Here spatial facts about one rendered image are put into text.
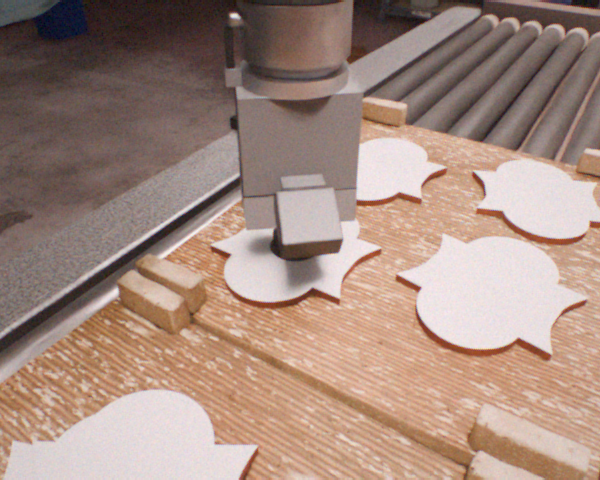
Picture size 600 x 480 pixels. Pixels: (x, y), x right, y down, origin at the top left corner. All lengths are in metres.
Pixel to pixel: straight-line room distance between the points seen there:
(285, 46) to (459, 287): 0.22
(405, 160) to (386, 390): 0.30
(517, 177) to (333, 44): 0.31
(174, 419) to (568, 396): 0.25
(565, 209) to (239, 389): 0.36
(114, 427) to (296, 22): 0.26
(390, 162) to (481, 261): 0.18
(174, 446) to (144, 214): 0.30
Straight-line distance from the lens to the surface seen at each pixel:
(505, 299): 0.43
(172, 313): 0.38
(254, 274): 0.42
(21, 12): 0.26
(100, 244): 0.53
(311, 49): 0.34
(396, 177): 0.56
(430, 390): 0.36
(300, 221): 0.35
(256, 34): 0.34
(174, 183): 0.61
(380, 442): 0.33
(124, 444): 0.32
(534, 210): 0.54
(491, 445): 0.33
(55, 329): 0.45
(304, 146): 0.37
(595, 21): 1.38
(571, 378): 0.40
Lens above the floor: 1.22
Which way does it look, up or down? 36 degrees down
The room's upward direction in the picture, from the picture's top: straight up
